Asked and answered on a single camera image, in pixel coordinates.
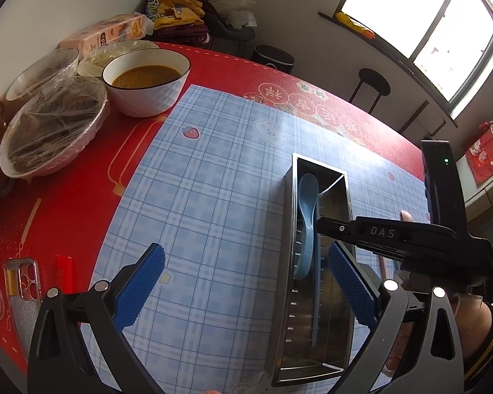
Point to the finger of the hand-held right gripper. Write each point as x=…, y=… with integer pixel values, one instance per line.
x=374, y=232

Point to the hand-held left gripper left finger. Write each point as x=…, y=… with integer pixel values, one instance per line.
x=143, y=283

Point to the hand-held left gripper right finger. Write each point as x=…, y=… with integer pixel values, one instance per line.
x=349, y=287

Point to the pink straw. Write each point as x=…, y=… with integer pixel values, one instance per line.
x=382, y=266

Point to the stainless steel utensil holder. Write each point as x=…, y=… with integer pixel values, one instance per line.
x=332, y=336

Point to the blue spoon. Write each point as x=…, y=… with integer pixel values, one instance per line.
x=308, y=197

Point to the person's right forearm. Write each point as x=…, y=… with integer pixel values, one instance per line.
x=476, y=328

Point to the person's right hand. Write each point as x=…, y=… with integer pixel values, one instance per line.
x=406, y=216

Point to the red decorated bag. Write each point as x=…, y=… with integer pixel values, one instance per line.
x=487, y=156

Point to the red lighter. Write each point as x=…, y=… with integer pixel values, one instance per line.
x=65, y=275

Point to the folded black rack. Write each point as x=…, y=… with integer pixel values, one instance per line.
x=423, y=117

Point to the clear phone case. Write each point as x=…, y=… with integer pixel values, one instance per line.
x=22, y=295

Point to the blue plaid table mat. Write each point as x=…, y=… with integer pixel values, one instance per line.
x=213, y=172

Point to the black round stool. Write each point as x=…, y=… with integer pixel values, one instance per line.
x=369, y=80

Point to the large plastic-wrapped bowl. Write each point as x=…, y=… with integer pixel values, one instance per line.
x=53, y=127

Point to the white textured soup bowl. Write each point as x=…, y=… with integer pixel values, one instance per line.
x=148, y=98

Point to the black bin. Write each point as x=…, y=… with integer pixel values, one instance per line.
x=273, y=59

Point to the yellow item on windowsill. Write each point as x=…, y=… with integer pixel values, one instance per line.
x=353, y=24

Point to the window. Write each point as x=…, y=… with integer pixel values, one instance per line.
x=398, y=4

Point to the plastic-wrapped plate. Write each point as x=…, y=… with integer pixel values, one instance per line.
x=98, y=55

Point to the small plastic-wrapped bowl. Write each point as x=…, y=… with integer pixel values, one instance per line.
x=41, y=69

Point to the pile of clothes and bags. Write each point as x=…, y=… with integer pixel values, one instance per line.
x=240, y=35

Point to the dark maroon garment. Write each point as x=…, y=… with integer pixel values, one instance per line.
x=185, y=33

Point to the pink tissue pack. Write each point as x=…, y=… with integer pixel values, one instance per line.
x=107, y=28

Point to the clear plastic bag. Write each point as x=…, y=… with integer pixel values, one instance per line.
x=236, y=8

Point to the yellow and blue garment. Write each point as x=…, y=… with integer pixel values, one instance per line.
x=176, y=6

